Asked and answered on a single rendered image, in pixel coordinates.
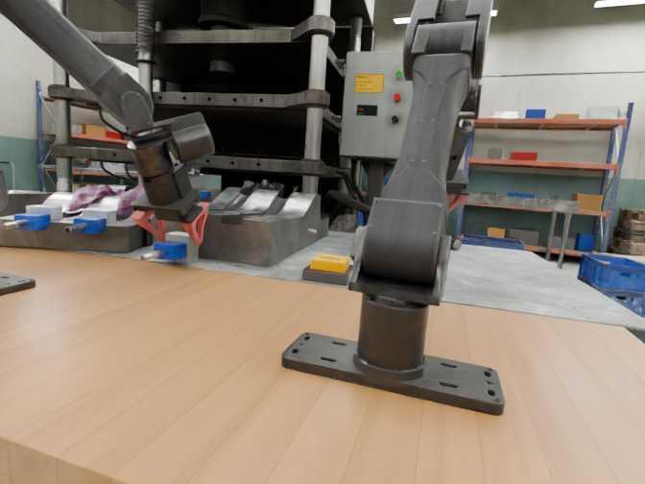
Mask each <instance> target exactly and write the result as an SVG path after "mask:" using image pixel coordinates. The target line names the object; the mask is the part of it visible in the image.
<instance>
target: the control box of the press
mask: <svg viewBox="0 0 645 484"><path fill-rule="evenodd" d="M344 76H346V77H345V90H344V102H343V115H342V128H341V132H340V133H339V138H338V144H340V153H339V157H343V158H346V159H351V164H352V166H351V174H350V178H351V184H352V187H353V189H354V191H355V192H356V194H357V196H358V198H359V200H360V202H361V203H363V204H365V205H367V206H372V202H373V198H374V197H375V198H380V197H381V193H382V190H383V182H384V178H385V176H386V175H387V174H388V173H389V172H390V170H391V169H392V168H393V167H394V165H395V164H396V162H397V159H398V156H399V153H400V149H401V145H402V140H403V136H404V133H405V129H406V125H407V120H408V116H409V112H410V108H411V104H412V99H413V85H412V81H405V78H404V73H403V52H347V53H346V63H344ZM357 160H359V161H360V163H361V164H362V166H363V168H364V170H365V171H366V173H367V175H368V188H367V199H366V202H365V200H364V198H363V195H362V193H361V192H360V190H359V188H358V187H357V184H356V181H355V170H356V164H357Z"/></svg>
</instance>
